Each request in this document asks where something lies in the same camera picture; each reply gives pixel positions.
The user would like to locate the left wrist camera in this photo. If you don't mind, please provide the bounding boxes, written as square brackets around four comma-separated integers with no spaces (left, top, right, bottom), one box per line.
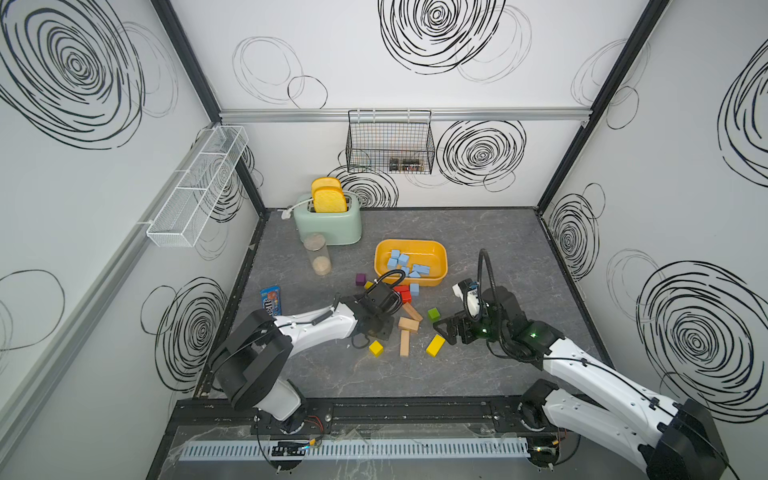
[365,268,406,314]

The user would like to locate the yellow bread slice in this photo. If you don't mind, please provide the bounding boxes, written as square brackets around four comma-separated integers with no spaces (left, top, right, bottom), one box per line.
[313,186,347,214]
[311,177,343,200]

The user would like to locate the wooden block slanted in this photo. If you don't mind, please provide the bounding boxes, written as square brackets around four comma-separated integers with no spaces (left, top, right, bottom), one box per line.
[402,303,423,322]

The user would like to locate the mint green toaster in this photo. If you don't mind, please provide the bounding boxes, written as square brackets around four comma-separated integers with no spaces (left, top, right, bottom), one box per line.
[292,191,363,246]

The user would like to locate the long wooden block upright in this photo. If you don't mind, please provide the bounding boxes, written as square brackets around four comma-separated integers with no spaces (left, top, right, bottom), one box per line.
[399,330,411,358]

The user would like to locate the yellow plastic tub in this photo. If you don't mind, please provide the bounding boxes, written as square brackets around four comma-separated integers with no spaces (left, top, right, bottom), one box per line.
[374,239,448,287]

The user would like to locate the yellow long block front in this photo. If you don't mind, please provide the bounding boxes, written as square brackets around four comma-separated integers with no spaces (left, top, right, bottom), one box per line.
[426,334,446,358]

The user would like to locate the blue candy packet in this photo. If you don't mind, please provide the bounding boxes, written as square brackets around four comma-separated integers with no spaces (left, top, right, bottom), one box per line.
[260,285,282,316]

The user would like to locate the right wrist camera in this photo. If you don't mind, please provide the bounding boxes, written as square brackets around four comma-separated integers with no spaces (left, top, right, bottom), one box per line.
[452,279,480,321]

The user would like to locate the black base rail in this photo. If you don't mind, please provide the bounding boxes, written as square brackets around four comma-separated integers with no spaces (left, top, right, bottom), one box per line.
[158,392,652,442]

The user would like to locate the front yellow bread slice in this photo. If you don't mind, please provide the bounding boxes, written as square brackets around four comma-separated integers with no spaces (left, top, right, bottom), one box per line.
[313,186,347,214]

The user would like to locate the rear yellow bread slice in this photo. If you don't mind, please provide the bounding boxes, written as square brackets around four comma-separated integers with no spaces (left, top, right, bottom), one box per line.
[311,177,343,200]

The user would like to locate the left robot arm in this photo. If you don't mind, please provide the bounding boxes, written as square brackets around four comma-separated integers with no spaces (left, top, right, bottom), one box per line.
[210,294,402,434]

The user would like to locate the yellow cube block front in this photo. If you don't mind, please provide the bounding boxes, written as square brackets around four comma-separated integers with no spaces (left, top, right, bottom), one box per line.
[369,341,384,357]

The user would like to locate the items in black basket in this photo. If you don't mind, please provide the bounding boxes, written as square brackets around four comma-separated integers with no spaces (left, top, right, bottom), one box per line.
[388,157,427,173]

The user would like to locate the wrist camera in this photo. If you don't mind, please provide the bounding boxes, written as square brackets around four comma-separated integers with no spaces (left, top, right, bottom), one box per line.
[365,268,406,314]
[452,279,480,321]

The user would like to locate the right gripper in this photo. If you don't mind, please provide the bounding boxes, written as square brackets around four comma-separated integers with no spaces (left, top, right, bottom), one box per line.
[431,306,508,344]

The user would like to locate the black wire wall basket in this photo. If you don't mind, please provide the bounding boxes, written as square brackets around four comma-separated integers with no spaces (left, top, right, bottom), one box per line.
[345,109,436,175]

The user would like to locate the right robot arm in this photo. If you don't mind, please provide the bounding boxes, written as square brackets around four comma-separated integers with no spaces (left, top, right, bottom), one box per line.
[433,280,729,479]

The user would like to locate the white slotted cable duct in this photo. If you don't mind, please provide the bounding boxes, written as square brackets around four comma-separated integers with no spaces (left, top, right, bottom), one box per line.
[179,438,530,461]

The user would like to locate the wooden block middle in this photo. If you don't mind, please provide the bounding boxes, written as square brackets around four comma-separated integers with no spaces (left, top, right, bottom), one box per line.
[398,317,420,332]

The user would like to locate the white wire wall shelf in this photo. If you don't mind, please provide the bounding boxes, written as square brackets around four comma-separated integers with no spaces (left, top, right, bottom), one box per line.
[146,124,248,248]

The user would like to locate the blue long block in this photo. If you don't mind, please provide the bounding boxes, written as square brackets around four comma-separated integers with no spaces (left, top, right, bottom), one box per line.
[412,264,430,275]

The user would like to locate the glass jar with rice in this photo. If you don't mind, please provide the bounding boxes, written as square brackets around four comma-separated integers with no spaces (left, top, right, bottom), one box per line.
[303,233,332,276]

